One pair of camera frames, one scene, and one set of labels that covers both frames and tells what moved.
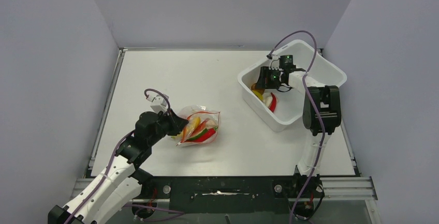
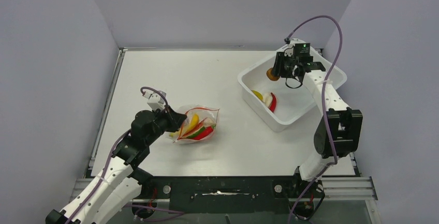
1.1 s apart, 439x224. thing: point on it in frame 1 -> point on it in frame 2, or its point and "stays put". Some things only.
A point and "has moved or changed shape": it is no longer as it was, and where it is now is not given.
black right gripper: (265, 82) -> (278, 70)
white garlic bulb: (267, 99) stays put
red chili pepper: (273, 104) stays put
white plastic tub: (289, 104) stays put
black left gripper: (177, 123) stays put
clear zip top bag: (202, 128) has moved or changed shape
